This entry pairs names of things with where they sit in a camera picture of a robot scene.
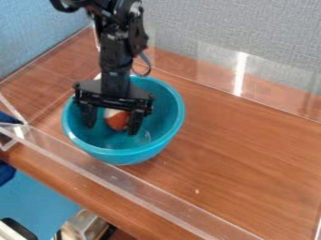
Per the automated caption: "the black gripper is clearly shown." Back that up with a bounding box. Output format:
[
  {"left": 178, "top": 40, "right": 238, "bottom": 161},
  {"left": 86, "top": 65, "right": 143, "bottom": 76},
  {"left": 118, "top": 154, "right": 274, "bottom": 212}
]
[{"left": 72, "top": 67, "right": 154, "bottom": 136}]

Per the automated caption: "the toy mushroom brown cap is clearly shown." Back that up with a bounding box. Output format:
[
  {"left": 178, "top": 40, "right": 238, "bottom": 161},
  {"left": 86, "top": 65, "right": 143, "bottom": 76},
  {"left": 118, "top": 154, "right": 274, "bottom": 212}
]
[{"left": 104, "top": 109, "right": 130, "bottom": 131}]

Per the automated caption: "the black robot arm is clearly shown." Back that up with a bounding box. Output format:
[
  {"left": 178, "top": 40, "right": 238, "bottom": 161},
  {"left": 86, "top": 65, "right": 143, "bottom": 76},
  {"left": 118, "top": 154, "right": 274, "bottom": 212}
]
[{"left": 49, "top": 0, "right": 154, "bottom": 135}]

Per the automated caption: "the blue plastic bowl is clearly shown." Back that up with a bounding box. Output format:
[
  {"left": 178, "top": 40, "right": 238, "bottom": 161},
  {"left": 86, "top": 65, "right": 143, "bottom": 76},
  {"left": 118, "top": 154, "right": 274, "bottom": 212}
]
[{"left": 60, "top": 75, "right": 186, "bottom": 165}]

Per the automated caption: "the clear acrylic front barrier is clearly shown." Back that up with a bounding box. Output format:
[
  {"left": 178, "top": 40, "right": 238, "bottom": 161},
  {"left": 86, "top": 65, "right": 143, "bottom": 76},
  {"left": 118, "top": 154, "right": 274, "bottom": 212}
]
[{"left": 0, "top": 93, "right": 269, "bottom": 240}]

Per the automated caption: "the clear acrylic barrier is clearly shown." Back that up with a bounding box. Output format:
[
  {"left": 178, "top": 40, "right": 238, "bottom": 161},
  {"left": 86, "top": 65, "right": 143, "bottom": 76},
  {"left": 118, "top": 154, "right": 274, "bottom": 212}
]
[
  {"left": 90, "top": 22, "right": 321, "bottom": 125},
  {"left": 0, "top": 93, "right": 269, "bottom": 240}
]

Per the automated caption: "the blue fabric object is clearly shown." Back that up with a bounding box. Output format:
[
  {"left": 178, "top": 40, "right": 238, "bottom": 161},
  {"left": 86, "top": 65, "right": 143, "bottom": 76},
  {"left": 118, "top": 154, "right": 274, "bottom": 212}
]
[{"left": 0, "top": 112, "right": 23, "bottom": 188}]

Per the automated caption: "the clear acrylic back barrier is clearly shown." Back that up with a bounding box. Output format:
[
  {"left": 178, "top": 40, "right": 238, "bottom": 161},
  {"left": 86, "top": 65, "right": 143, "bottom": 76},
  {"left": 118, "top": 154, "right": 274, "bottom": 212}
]
[{"left": 90, "top": 22, "right": 321, "bottom": 125}]

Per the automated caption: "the black and white object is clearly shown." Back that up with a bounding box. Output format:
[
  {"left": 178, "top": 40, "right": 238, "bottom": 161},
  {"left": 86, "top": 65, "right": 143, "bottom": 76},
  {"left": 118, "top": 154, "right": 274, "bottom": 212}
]
[{"left": 0, "top": 217, "right": 39, "bottom": 240}]

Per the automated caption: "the black cable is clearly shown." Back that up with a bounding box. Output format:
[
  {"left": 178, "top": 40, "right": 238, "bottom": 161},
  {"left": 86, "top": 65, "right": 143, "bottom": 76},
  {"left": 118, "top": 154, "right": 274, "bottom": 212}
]
[{"left": 130, "top": 51, "right": 152, "bottom": 78}]

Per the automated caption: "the metal table frame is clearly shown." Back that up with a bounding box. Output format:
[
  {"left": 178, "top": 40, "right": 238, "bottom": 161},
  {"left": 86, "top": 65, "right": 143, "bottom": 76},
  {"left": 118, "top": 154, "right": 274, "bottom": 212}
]
[{"left": 51, "top": 209, "right": 110, "bottom": 240}]

